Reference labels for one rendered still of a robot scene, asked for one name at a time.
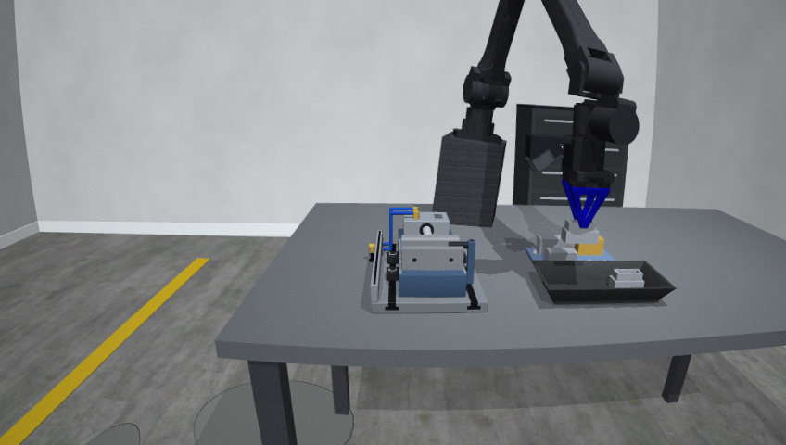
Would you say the yellow block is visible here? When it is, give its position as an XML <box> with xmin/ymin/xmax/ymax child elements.
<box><xmin>574</xmin><ymin>236</ymin><xmax>604</xmax><ymax>255</ymax></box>

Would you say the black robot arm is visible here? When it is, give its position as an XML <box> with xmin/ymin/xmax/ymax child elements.
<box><xmin>453</xmin><ymin>0</ymin><xmax>640</xmax><ymax>172</ymax></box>

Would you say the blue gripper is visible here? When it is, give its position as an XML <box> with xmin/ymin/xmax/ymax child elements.
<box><xmin>561</xmin><ymin>137</ymin><xmax>615</xmax><ymax>228</ymax></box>

